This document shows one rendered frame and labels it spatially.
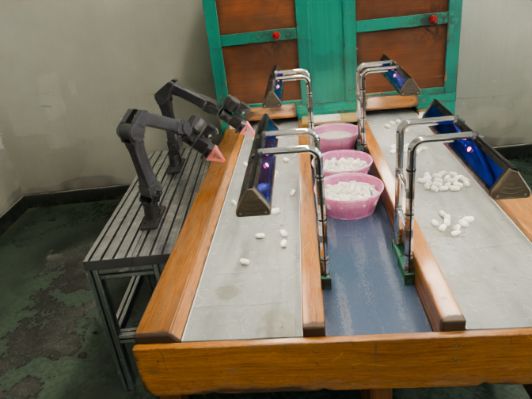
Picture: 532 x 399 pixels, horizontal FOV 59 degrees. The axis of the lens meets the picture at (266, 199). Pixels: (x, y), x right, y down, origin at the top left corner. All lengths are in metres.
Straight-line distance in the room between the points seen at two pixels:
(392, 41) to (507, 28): 1.40
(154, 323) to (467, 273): 0.85
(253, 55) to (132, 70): 1.26
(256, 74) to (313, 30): 0.40
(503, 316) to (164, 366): 0.83
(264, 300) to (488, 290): 0.58
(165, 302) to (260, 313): 0.26
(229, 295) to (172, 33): 2.58
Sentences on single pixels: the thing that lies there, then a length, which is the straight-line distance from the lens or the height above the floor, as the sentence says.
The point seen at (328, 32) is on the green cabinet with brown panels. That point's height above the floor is 1.23.
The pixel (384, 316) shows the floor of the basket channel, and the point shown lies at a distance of 1.33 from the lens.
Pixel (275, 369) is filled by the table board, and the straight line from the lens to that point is 1.22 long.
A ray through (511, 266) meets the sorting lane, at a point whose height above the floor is 0.74.
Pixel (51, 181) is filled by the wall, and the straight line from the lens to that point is 4.22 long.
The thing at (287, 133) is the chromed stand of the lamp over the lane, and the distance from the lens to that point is 1.37.
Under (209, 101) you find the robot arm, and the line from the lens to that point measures 2.35.
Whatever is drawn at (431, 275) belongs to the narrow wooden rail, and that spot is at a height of 0.76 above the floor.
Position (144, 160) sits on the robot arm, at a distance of 1.90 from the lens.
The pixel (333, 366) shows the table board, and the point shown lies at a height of 0.66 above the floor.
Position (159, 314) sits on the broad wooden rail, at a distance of 1.28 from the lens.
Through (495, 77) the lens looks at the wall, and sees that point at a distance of 4.03.
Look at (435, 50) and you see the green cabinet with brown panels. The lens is 2.83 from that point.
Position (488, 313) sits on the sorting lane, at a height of 0.74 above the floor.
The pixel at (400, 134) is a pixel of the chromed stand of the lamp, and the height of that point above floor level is 1.08.
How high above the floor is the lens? 1.52
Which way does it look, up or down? 25 degrees down
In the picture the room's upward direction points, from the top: 7 degrees counter-clockwise
